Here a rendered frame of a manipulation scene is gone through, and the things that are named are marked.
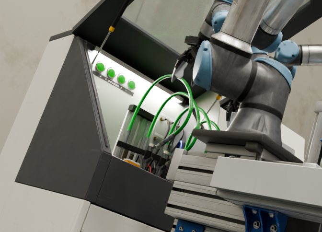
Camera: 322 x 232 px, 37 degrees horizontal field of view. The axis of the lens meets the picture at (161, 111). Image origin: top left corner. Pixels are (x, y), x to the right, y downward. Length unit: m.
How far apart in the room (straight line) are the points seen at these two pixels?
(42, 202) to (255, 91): 0.86
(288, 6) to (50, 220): 0.99
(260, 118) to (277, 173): 0.29
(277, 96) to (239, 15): 0.23
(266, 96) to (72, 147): 0.75
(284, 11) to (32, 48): 2.63
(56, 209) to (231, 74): 0.75
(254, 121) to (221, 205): 0.22
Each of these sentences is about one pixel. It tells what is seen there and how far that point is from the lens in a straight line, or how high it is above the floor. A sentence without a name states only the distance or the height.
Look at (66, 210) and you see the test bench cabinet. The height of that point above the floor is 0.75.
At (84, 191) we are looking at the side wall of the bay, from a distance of 1.54.
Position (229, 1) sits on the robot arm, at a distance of 1.58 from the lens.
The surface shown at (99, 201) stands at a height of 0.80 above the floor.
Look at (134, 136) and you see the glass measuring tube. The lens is 2.24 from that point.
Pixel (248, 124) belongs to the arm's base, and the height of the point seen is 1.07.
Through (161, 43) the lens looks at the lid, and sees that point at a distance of 2.20.
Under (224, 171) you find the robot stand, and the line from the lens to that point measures 1.05.
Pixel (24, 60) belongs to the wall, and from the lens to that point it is 3.77.
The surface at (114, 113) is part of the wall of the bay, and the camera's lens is 2.19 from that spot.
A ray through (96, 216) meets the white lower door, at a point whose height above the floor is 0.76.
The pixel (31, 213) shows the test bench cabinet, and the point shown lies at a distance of 1.80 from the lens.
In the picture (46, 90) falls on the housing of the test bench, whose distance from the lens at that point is 2.15.
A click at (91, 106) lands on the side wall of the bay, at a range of 1.72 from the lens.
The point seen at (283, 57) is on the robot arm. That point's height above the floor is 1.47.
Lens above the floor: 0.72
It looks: 15 degrees up
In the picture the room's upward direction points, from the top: 19 degrees clockwise
